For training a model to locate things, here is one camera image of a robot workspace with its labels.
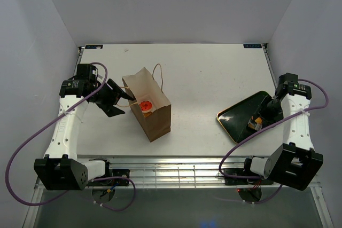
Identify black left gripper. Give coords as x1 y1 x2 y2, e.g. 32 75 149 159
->
90 78 134 117

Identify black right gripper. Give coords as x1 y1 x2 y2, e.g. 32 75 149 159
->
252 95 283 129

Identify round fake bun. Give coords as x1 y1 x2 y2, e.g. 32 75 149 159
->
254 117 262 124

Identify red fake donut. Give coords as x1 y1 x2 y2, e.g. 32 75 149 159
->
139 100 153 113

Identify brown paper bag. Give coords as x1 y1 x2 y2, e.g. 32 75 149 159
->
122 64 172 142

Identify metal tongs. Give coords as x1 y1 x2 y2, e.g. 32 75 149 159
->
247 116 262 131

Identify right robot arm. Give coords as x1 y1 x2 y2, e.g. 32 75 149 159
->
241 73 323 191

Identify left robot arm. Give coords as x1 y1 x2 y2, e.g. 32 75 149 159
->
34 62 133 190

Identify green serving tray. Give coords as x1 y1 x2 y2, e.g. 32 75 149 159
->
216 91 283 144

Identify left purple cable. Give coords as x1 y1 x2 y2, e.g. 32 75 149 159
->
5 62 137 211

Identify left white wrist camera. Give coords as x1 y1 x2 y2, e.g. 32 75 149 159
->
92 68 103 82

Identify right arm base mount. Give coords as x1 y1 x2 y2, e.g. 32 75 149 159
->
218 168 273 186

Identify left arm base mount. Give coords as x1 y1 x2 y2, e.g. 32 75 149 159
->
106 168 130 187

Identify aluminium front rail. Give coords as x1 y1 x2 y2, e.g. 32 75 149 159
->
34 155 321 189

